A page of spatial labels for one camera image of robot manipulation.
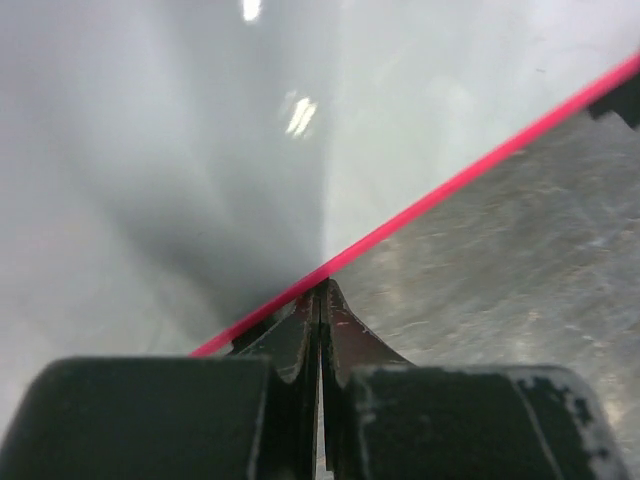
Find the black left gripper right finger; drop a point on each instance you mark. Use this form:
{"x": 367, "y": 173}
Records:
{"x": 387, "y": 418}

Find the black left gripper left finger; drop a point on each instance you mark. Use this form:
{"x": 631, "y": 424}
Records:
{"x": 251, "y": 414}

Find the pink framed whiteboard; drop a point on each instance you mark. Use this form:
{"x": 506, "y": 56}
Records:
{"x": 168, "y": 167}

